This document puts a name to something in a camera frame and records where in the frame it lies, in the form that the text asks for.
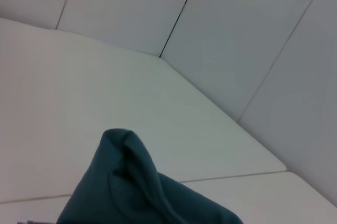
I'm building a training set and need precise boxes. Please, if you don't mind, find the teal t-shirt with FREE print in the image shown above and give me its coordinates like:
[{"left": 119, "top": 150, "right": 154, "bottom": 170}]
[{"left": 56, "top": 128, "right": 244, "bottom": 224}]

